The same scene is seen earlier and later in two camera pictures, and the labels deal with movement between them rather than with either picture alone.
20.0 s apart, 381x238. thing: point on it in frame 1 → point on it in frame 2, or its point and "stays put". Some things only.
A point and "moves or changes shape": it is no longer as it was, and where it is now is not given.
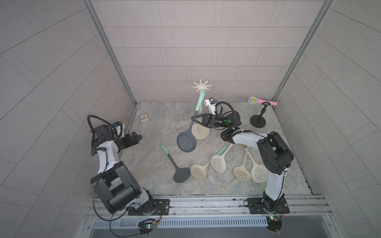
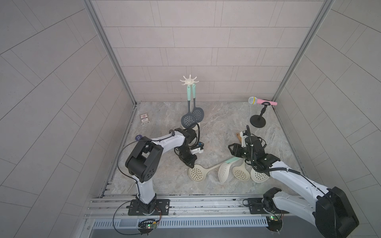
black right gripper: x=212 y=121 → x=236 y=147
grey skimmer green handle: x=181 y=174 → x=188 y=120
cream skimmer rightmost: x=259 y=172 stays put
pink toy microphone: x=253 y=100 stays put
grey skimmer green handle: x=187 y=142 moves or changes shape
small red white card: x=144 y=118 stays put
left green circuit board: x=145 y=226 stays put
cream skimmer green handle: x=222 y=150 → x=232 y=159
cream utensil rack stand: x=199 y=132 → x=190 y=81
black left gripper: x=127 y=142 → x=192 y=159
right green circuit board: x=275 y=223 stays put
